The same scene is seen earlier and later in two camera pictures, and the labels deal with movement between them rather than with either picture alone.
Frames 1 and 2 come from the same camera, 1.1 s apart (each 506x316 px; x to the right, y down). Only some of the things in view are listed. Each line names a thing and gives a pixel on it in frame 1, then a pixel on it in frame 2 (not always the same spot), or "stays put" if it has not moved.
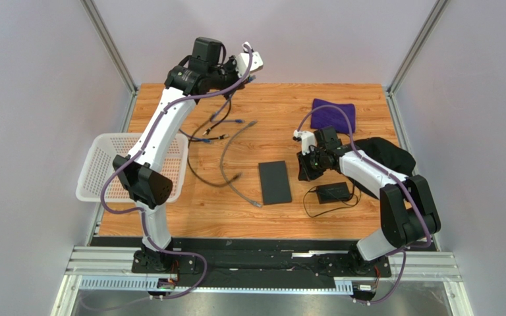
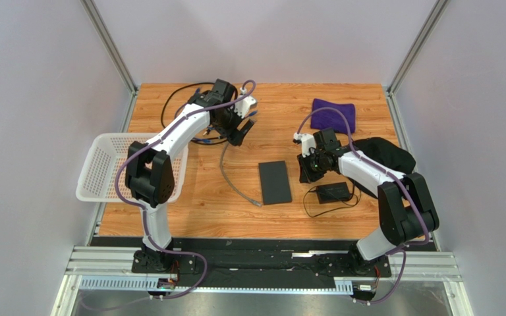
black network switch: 274,182 stays put
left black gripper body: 228,75 to 228,123
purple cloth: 330,116 stays put
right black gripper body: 304,166 stays put
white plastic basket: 100,152 stays put
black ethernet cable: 219,185 to 209,143
